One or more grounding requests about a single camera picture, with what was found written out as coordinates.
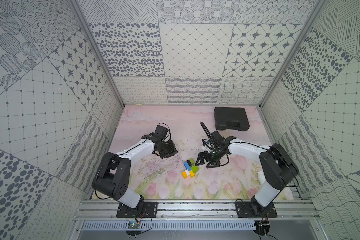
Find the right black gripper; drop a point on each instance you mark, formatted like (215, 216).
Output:
(200, 156)

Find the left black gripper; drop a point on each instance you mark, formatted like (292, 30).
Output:
(168, 149)

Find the blue lego brick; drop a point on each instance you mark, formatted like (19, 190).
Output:
(188, 167)

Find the yellow lego brick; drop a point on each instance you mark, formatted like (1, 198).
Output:
(184, 174)

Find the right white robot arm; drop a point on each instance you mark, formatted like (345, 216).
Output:
(278, 169)

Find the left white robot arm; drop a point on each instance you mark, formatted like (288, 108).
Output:
(113, 174)

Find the black plastic tool case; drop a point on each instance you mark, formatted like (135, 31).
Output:
(231, 119)

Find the white plastic pipe fitting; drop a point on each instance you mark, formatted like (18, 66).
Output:
(261, 178)

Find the green circuit board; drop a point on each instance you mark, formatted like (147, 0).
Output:
(133, 225)

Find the black round connector box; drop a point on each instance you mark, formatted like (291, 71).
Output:
(262, 228)

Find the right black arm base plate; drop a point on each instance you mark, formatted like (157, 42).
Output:
(253, 209)

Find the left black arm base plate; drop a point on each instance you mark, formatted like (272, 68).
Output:
(142, 210)

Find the aluminium mounting rail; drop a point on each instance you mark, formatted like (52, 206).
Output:
(198, 210)

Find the white slotted cable duct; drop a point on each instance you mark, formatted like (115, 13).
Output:
(188, 225)

